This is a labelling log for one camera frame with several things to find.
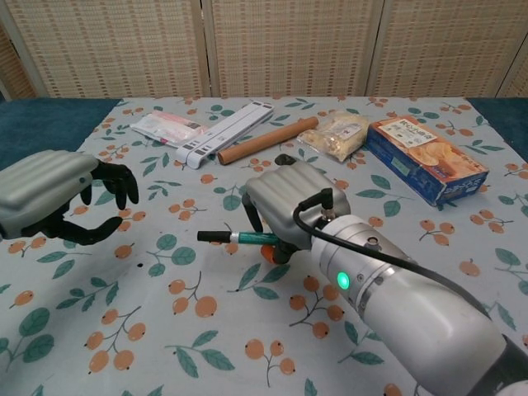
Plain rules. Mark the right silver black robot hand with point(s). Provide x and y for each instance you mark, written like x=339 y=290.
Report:
x=288 y=194

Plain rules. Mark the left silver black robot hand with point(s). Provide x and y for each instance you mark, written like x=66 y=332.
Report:
x=37 y=185

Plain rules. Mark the green white marker body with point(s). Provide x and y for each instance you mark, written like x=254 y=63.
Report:
x=251 y=238

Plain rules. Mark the black marker cap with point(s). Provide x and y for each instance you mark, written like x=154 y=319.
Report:
x=212 y=236

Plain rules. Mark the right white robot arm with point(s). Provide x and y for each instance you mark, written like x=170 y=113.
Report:
x=412 y=313

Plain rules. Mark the brown wooden rolling pin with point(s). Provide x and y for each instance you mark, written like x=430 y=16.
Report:
x=268 y=140

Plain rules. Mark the blue felt table cover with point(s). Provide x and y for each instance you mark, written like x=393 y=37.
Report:
x=41 y=128

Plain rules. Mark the clear bag of snacks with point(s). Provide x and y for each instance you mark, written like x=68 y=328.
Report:
x=336 y=136

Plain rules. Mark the blue orange snack box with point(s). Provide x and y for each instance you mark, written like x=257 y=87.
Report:
x=420 y=156

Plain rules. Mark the pink white plastic packet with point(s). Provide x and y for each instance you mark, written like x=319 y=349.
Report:
x=165 y=125

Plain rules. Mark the woven bamboo folding screen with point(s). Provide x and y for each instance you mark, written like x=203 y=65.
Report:
x=288 y=45

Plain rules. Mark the floral fruit print tablecloth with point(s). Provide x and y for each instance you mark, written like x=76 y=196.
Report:
x=206 y=321

